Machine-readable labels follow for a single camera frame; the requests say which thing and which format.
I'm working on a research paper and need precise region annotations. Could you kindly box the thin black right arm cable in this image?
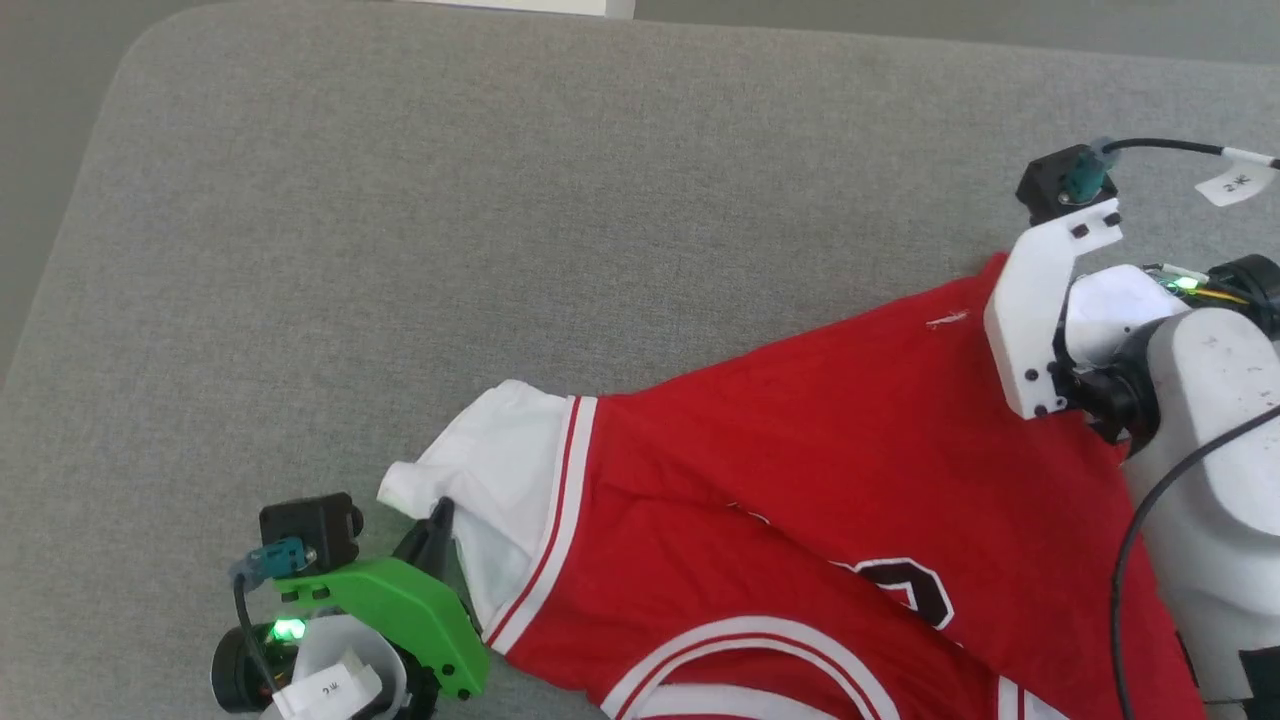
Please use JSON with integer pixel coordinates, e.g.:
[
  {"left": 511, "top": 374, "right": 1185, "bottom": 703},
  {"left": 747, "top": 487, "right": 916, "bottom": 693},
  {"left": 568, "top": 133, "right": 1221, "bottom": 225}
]
[{"left": 1110, "top": 400, "right": 1280, "bottom": 720}]

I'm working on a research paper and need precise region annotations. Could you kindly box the red and white jersey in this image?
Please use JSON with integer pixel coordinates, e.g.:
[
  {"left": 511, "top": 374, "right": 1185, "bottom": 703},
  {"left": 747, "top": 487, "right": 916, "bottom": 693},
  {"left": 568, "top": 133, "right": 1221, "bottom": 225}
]
[{"left": 377, "top": 252, "right": 1211, "bottom": 720}]

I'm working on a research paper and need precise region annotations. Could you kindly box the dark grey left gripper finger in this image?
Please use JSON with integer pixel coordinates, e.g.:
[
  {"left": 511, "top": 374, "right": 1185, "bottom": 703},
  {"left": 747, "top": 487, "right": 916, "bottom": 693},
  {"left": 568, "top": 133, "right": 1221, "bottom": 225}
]
[{"left": 393, "top": 497, "right": 461, "bottom": 591}]

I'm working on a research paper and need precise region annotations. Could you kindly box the white left cable label tag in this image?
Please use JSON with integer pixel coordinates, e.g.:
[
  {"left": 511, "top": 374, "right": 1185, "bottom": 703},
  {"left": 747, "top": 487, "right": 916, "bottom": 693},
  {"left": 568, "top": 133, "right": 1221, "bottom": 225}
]
[{"left": 272, "top": 650, "right": 384, "bottom": 720}]

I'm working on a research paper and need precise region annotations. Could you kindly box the white cable label tag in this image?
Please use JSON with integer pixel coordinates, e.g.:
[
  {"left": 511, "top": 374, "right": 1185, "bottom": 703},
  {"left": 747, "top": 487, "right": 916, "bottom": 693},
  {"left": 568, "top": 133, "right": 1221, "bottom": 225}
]
[
  {"left": 272, "top": 650, "right": 384, "bottom": 720},
  {"left": 1195, "top": 148, "right": 1280, "bottom": 208}
]

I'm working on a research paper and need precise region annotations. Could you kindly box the white right cable label tag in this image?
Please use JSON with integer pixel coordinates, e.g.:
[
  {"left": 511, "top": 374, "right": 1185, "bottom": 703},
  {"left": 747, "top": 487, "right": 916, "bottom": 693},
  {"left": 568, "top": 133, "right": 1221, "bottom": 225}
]
[{"left": 1195, "top": 148, "right": 1280, "bottom": 208}]

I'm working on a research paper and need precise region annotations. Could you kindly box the green and white left gripper body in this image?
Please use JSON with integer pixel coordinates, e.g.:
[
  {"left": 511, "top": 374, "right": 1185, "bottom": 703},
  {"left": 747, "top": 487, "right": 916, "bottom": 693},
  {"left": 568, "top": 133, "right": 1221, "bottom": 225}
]
[{"left": 210, "top": 555, "right": 491, "bottom": 720}]

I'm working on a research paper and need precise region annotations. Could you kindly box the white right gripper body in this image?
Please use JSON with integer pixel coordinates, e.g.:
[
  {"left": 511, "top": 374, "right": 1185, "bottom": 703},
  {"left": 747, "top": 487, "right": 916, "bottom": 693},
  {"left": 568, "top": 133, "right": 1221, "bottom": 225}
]
[{"left": 983, "top": 198, "right": 1280, "bottom": 446}]

